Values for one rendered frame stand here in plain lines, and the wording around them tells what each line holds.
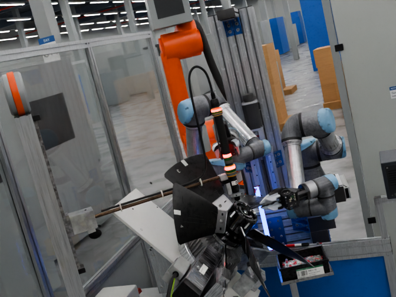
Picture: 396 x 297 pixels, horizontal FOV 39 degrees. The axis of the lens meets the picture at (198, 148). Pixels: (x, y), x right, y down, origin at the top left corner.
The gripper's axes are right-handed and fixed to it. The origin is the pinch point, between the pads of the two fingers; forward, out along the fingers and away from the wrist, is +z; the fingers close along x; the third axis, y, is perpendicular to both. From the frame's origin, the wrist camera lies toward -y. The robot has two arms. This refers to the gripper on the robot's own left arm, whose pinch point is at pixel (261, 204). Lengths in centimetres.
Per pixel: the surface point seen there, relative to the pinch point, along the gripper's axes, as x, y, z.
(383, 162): -6, 15, -52
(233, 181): -15.6, 3.9, 12.3
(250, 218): -3.9, 16.6, 13.3
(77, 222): -20, 3, 76
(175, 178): -20.9, -6.9, 33.0
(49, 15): -94, -698, -11
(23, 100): -68, 1, 82
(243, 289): 24.2, 17.5, 22.2
